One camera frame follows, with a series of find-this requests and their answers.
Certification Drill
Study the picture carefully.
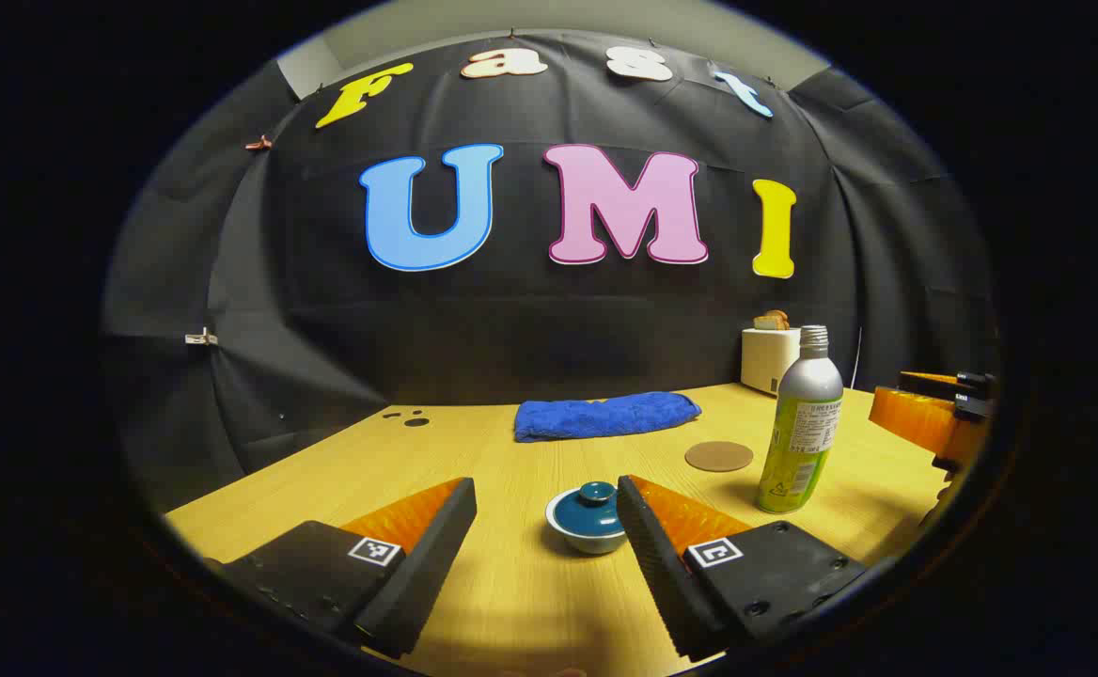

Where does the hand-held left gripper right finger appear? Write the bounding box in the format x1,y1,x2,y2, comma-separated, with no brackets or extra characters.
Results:
616,474,869,663

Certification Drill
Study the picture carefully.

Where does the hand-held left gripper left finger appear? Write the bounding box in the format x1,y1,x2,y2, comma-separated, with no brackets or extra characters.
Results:
206,477,478,660

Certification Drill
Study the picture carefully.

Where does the white teacup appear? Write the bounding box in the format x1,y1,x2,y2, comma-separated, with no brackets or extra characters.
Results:
545,489,628,556

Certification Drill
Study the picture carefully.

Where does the blue teacup lid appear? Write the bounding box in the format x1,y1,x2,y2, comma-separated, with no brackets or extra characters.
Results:
552,481,625,537

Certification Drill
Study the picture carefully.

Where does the silver green-label water bottle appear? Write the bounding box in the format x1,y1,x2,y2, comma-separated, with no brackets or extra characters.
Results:
757,325,845,514

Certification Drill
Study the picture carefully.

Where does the round brown coaster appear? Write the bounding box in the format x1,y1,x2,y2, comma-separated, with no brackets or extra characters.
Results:
684,441,755,473

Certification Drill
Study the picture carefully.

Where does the white toaster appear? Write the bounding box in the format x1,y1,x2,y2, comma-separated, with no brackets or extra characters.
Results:
741,326,804,396

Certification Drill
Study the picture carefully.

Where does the blue towel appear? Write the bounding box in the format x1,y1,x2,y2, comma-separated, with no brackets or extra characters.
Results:
513,391,702,444

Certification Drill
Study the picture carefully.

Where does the black backdrop cloth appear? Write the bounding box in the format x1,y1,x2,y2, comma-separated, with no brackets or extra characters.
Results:
102,28,1001,513

